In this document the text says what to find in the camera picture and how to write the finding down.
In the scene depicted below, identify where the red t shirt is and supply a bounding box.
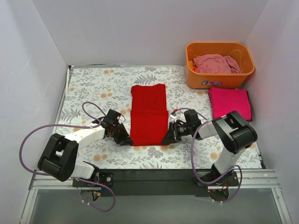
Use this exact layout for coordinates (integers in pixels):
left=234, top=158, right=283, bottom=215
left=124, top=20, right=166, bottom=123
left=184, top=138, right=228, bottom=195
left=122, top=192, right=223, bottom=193
left=130, top=84, right=169, bottom=146

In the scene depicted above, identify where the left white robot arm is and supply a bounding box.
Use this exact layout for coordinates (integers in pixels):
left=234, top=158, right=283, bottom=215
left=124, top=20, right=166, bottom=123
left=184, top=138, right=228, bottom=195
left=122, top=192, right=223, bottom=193
left=37, top=110, right=133, bottom=182

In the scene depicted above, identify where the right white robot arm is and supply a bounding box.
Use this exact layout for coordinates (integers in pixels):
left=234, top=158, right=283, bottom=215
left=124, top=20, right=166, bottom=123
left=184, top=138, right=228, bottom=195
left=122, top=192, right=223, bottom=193
left=161, top=108, right=258, bottom=186

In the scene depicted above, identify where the floral patterned table mat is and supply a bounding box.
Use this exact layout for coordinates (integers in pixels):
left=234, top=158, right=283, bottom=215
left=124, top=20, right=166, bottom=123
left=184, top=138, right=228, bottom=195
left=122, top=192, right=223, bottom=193
left=46, top=66, right=263, bottom=170

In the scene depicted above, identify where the folded magenta t shirt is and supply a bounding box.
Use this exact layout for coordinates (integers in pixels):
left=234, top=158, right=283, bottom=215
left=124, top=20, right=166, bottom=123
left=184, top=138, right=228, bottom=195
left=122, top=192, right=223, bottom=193
left=208, top=87, right=252, bottom=121

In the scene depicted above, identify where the orange plastic basket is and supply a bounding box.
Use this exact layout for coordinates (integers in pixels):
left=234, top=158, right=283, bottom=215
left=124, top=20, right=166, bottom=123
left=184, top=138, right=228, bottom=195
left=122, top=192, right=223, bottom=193
left=185, top=42, right=255, bottom=89

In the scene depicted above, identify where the pink crumpled t shirt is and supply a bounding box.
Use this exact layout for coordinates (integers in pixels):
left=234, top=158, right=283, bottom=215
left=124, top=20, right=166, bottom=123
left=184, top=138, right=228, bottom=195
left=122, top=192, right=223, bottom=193
left=193, top=54, right=242, bottom=74

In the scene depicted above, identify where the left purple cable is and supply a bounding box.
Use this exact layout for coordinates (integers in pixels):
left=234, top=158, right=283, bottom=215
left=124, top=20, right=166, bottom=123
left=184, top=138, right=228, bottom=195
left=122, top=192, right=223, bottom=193
left=19, top=102, right=116, bottom=212

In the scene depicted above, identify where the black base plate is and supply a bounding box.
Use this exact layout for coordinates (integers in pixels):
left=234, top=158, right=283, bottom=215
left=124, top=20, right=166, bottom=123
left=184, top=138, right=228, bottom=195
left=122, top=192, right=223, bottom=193
left=72, top=168, right=240, bottom=198

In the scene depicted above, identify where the aluminium frame rail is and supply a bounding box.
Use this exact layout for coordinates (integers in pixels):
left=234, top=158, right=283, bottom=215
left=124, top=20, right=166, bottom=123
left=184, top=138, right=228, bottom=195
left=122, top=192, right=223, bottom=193
left=21, top=169, right=291, bottom=224

